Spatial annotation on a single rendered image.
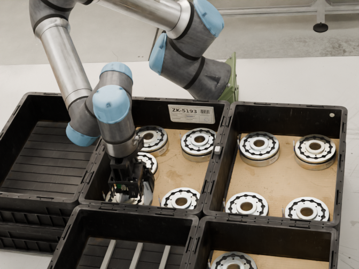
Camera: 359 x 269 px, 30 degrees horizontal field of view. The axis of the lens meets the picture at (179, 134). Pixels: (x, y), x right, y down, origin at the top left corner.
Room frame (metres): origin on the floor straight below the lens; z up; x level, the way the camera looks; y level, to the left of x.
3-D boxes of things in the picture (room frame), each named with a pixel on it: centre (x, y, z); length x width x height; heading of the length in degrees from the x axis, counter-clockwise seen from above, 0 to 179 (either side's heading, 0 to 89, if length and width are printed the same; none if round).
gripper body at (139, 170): (1.12, 0.13, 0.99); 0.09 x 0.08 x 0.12; 165
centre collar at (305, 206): (1.00, -0.26, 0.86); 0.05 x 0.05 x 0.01
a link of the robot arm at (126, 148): (1.12, 0.13, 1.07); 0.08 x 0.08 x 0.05
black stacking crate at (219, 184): (1.13, -0.22, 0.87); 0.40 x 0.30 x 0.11; 160
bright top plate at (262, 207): (1.05, -0.13, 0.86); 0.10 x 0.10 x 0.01
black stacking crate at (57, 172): (1.33, 0.34, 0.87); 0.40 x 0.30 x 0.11; 160
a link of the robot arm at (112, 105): (1.13, 0.13, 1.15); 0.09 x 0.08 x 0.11; 175
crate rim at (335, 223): (1.13, -0.22, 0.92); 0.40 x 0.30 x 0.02; 160
